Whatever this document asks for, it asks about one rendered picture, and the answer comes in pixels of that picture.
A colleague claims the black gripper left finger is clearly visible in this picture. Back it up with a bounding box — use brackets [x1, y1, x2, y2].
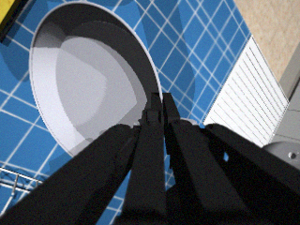
[0, 93, 168, 225]

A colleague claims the white ribbed draining mat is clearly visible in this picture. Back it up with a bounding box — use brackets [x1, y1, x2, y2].
[202, 35, 290, 147]

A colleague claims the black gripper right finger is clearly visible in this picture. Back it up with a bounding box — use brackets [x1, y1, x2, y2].
[162, 93, 300, 225]

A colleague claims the white tiled backsplash wall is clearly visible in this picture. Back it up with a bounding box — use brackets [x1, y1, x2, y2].
[271, 41, 300, 143]

